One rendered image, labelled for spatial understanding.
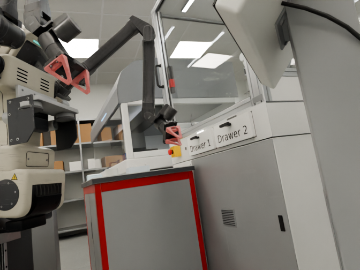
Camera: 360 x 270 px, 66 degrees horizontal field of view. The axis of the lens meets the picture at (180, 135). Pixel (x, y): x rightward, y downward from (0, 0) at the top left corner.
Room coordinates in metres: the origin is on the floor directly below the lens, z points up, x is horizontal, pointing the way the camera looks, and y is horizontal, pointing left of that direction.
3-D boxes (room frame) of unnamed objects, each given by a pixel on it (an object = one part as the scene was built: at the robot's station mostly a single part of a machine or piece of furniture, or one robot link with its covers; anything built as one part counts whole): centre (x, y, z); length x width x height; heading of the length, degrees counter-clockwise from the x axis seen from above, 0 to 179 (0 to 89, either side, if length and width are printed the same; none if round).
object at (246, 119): (1.29, -0.24, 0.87); 0.29 x 0.02 x 0.11; 25
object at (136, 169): (1.66, 0.28, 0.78); 0.12 x 0.08 x 0.04; 113
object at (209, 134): (1.57, -0.11, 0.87); 0.29 x 0.02 x 0.11; 25
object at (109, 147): (3.26, 0.32, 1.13); 1.78 x 1.14 x 0.45; 25
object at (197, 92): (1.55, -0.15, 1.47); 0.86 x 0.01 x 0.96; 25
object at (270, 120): (1.74, -0.56, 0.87); 1.02 x 0.95 x 0.14; 25
